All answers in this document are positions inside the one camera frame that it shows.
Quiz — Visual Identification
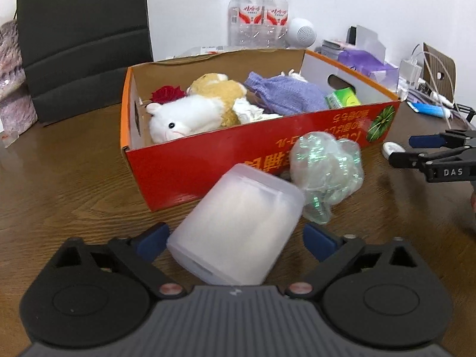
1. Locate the small white oval object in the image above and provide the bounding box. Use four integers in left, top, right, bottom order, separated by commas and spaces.
382, 142, 407, 161

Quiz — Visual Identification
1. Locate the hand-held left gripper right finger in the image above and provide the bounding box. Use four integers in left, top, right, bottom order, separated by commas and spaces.
284, 223, 422, 300

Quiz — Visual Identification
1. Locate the brown cardboard piece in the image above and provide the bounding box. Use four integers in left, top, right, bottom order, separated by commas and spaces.
423, 42, 457, 103

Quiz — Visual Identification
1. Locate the translucent white plastic jar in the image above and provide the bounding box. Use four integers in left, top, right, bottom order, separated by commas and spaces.
166, 163, 306, 286

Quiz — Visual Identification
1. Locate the purple drawstring pouch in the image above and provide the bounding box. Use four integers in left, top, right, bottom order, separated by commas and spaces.
243, 71, 330, 116

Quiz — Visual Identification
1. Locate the clear water bottle red label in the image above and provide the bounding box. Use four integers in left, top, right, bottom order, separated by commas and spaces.
228, 0, 265, 50
261, 0, 291, 49

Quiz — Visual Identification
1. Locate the small green box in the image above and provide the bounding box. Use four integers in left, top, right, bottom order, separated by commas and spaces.
325, 87, 362, 110

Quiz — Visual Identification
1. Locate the white plush toy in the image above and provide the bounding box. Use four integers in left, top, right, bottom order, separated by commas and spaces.
146, 95, 233, 144

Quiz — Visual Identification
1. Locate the purple tissue pack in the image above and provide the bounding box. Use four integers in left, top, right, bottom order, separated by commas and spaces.
338, 49, 401, 93

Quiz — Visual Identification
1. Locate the pink fluffy cloth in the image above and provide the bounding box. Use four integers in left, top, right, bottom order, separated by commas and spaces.
0, 18, 38, 145

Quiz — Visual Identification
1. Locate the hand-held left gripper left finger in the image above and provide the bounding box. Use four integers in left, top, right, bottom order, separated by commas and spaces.
49, 222, 187, 300

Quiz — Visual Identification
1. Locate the white astronaut speaker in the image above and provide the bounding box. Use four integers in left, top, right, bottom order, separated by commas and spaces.
288, 17, 318, 50

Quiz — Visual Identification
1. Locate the white charger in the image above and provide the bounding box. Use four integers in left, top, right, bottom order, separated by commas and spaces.
400, 58, 423, 83

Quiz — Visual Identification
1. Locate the white box with red print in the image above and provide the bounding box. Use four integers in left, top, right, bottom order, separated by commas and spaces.
320, 38, 350, 59

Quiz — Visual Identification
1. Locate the yellow plush hamster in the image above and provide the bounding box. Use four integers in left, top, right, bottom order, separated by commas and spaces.
186, 72, 248, 129

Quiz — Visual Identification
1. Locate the blue and white tube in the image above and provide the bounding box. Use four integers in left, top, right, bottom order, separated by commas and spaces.
407, 101, 454, 119

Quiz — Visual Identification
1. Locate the black chair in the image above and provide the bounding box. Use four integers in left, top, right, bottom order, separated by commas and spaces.
15, 0, 155, 127

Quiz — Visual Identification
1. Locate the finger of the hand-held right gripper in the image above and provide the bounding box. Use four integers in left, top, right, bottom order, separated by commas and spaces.
408, 129, 476, 150
389, 145, 476, 172

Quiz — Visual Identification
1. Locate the red cardboard box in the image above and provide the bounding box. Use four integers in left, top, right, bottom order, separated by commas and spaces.
120, 48, 402, 212

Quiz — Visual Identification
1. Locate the crumpled clear plastic wrap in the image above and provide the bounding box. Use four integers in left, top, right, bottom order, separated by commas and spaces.
289, 131, 364, 226

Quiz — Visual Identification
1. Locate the white plastic stand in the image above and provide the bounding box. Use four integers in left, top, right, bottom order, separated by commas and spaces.
347, 25, 387, 64

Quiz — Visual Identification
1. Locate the red rose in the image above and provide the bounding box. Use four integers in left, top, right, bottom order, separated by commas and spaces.
151, 85, 187, 104

